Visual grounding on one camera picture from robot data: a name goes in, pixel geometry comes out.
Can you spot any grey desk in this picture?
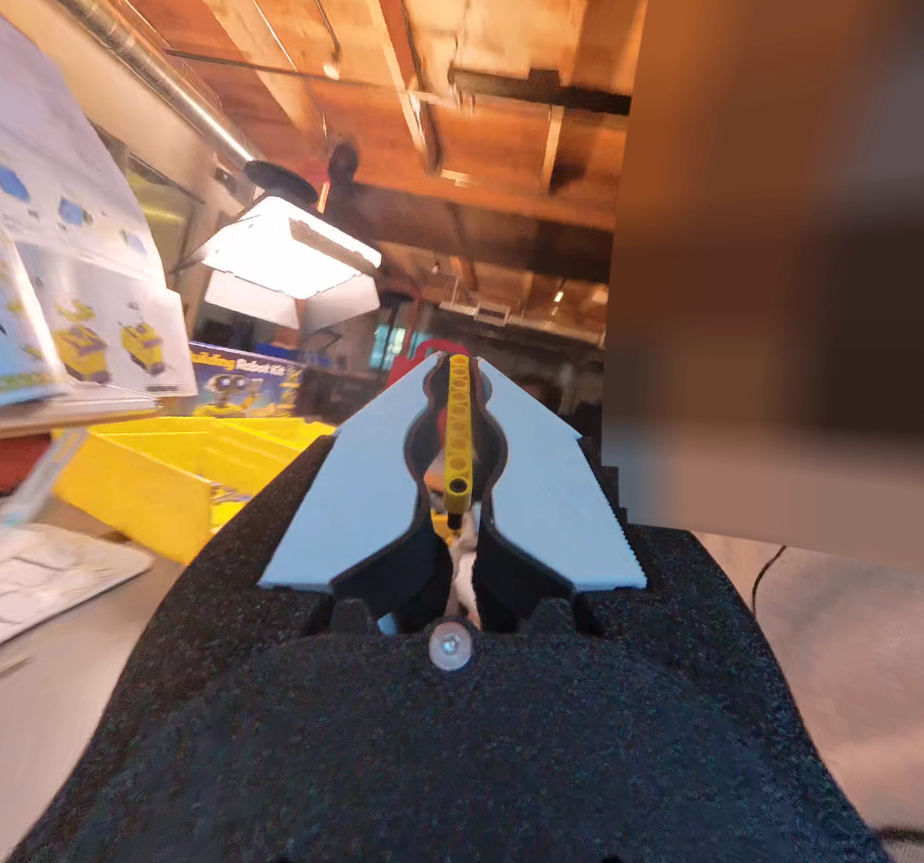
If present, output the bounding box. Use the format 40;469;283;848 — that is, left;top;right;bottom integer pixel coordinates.
0;502;190;842

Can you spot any metal air duct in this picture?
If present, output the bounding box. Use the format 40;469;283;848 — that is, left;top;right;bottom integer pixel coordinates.
0;0;255;165

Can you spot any person's grey hoodie torso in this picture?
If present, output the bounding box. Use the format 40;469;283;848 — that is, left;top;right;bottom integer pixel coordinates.
693;531;924;831

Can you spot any red felt bag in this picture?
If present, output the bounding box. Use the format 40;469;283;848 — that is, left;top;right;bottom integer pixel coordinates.
387;336;474;449

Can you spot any white sticker sheet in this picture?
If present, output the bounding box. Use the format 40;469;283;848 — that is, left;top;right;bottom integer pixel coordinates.
0;524;156;644

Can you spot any glowing light panel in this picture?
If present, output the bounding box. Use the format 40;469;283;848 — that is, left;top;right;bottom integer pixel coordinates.
177;195;384;330

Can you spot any black earphone cord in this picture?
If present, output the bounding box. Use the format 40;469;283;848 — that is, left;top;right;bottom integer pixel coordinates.
751;546;789;615

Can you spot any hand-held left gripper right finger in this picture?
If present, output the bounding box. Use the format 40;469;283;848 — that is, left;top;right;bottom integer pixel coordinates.
471;354;650;636

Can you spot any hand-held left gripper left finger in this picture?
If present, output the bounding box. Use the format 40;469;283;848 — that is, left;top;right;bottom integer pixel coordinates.
257;354;454;635

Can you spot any yellow plastic bin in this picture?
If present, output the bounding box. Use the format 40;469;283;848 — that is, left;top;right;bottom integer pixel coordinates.
90;416;338;518

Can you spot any long yellow perforated beam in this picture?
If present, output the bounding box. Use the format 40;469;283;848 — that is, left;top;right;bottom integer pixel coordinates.
442;354;481;531

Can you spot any dark blue toy box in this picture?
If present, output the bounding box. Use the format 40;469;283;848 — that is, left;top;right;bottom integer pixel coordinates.
189;341;308;420

